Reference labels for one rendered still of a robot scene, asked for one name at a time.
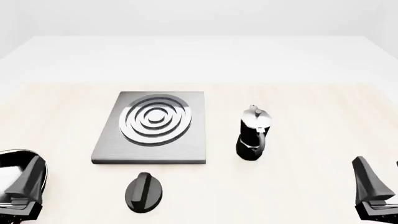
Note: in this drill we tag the round black stove knob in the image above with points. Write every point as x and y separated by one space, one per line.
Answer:
146 198

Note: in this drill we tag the black and silver moka pot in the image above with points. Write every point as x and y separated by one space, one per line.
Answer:
248 149

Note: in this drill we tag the flat black stove plate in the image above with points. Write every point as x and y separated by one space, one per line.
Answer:
109 149

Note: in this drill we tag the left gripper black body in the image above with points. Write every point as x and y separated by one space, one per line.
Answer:
21 213

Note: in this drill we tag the black frying pan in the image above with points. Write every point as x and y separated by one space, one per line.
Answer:
15 158

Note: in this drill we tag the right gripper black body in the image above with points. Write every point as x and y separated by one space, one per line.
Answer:
381 211

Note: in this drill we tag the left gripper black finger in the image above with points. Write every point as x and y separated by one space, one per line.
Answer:
29 182

